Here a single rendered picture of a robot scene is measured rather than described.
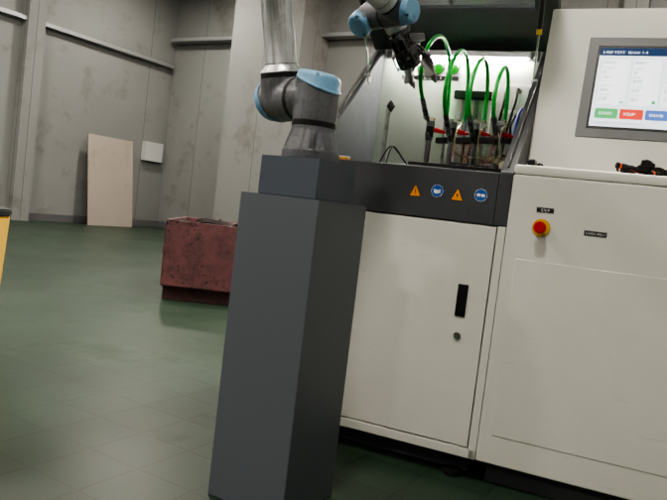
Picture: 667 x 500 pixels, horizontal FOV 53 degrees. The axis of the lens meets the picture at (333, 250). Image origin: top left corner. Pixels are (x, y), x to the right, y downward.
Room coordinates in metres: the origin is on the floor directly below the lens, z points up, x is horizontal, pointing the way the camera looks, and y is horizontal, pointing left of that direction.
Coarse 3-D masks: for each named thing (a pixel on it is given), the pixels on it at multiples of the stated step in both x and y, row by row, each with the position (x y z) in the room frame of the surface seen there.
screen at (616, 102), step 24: (600, 48) 2.25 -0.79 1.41; (624, 48) 2.22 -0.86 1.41; (648, 48) 2.19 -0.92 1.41; (600, 72) 2.22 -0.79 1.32; (624, 72) 2.19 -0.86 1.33; (648, 72) 2.17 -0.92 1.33; (600, 96) 2.20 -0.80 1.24; (624, 96) 2.17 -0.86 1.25; (648, 96) 2.14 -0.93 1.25; (600, 120) 2.18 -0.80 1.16; (624, 120) 2.15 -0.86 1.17; (648, 120) 2.12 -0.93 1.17
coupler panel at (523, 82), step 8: (504, 80) 2.58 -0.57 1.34; (512, 80) 2.57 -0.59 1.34; (520, 80) 2.55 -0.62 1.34; (528, 80) 2.54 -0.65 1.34; (512, 88) 2.56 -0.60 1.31; (520, 88) 2.53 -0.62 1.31; (528, 88) 2.54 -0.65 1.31; (512, 96) 2.56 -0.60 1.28; (520, 96) 2.55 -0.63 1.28; (512, 104) 2.56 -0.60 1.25; (520, 104) 2.55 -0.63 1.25; (512, 128) 2.56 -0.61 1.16; (504, 152) 2.56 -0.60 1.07
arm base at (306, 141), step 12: (300, 120) 1.72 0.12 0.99; (312, 120) 1.71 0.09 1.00; (300, 132) 1.71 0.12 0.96; (312, 132) 1.70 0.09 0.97; (324, 132) 1.71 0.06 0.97; (288, 144) 1.72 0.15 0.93; (300, 144) 1.70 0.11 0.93; (312, 144) 1.70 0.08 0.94; (324, 144) 1.70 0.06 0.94; (336, 144) 1.75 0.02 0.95; (288, 156) 1.71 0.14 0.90; (300, 156) 1.69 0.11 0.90; (312, 156) 1.69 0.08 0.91; (324, 156) 1.70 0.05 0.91; (336, 156) 1.73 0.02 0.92
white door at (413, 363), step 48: (384, 240) 2.17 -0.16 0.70; (432, 240) 2.11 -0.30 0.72; (480, 240) 2.05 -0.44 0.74; (384, 288) 2.16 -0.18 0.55; (432, 288) 2.10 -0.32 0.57; (480, 288) 2.04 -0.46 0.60; (384, 336) 2.15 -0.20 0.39; (432, 336) 2.09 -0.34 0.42; (480, 336) 2.03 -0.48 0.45; (384, 384) 2.14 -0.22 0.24; (432, 384) 2.08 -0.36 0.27; (432, 432) 2.07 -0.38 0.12
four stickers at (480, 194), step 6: (414, 186) 2.14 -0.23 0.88; (420, 186) 2.13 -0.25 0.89; (432, 186) 2.11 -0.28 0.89; (438, 186) 2.11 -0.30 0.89; (414, 192) 2.14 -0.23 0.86; (420, 192) 2.13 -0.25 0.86; (432, 192) 2.11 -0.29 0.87; (438, 192) 2.11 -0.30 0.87; (456, 192) 2.08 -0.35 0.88; (462, 192) 2.08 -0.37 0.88; (474, 192) 2.06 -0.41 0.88; (480, 192) 2.05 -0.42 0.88; (486, 192) 2.05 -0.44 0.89; (456, 198) 2.08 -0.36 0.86; (462, 198) 2.08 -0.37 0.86; (474, 198) 2.06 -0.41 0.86; (480, 198) 2.05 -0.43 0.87; (486, 198) 2.05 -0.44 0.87
